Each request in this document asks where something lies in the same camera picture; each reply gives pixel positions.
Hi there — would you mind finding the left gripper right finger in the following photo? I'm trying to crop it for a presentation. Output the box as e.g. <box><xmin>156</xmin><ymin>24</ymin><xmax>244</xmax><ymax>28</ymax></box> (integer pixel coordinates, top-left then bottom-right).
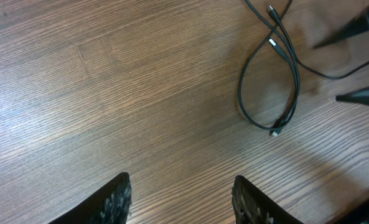
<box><xmin>231</xmin><ymin>175</ymin><xmax>302</xmax><ymax>224</ymax></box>

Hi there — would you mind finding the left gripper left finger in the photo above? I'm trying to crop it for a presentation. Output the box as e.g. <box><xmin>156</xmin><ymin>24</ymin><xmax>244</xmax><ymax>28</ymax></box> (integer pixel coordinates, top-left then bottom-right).
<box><xmin>51</xmin><ymin>172</ymin><xmax>132</xmax><ymax>224</ymax></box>

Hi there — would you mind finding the black USB cable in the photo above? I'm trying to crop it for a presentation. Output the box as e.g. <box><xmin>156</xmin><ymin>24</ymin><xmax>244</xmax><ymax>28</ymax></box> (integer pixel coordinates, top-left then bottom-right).
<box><xmin>238</xmin><ymin>0</ymin><xmax>301</xmax><ymax>138</ymax></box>
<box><xmin>267</xmin><ymin>4</ymin><xmax>369</xmax><ymax>80</ymax></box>

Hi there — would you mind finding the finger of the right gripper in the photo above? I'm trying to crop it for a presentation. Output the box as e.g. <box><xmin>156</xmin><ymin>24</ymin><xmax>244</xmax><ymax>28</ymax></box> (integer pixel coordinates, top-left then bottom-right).
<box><xmin>335</xmin><ymin>86</ymin><xmax>369</xmax><ymax>106</ymax></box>
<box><xmin>313</xmin><ymin>6</ymin><xmax>369</xmax><ymax>49</ymax></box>

